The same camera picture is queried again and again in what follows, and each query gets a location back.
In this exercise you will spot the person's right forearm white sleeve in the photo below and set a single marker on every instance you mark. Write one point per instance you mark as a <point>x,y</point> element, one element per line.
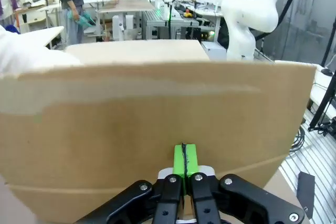
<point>23,51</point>

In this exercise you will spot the red emergency stop button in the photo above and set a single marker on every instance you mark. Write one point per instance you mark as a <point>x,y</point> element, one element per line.
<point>188,13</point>

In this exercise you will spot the aluminium frame workbench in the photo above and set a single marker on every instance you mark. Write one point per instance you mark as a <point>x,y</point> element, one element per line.
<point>162,24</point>

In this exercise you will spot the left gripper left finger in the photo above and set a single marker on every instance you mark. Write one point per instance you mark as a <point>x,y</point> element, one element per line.
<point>168,197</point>

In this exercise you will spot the brown cardboard box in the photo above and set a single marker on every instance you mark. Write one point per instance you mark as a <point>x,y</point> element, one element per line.
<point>131,116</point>

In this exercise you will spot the wood-topped table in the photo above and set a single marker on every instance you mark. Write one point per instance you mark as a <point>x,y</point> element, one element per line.
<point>126,5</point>

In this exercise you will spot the black camera tripod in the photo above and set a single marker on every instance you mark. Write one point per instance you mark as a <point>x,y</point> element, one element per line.
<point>324,98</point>

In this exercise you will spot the large white table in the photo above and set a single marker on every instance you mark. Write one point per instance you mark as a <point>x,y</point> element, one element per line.
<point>44,35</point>

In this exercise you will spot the black computer mouse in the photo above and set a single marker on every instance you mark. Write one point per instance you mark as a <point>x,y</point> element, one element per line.
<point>327,71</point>

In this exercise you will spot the aluminium slotted base plate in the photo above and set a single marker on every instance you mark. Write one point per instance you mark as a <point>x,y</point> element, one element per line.
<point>323,171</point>

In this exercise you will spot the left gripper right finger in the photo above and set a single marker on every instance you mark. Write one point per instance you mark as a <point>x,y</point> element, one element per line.
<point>210,200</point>

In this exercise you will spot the figure in purple vest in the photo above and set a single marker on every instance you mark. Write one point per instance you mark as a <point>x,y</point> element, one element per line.
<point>6,3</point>

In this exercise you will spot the black flat plate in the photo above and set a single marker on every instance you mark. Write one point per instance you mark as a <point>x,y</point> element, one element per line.
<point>305,192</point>

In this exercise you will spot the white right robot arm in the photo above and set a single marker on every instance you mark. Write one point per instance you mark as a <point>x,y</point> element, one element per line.
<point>244,11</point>

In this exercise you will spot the white control box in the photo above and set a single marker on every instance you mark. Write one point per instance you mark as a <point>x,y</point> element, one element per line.
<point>214,49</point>

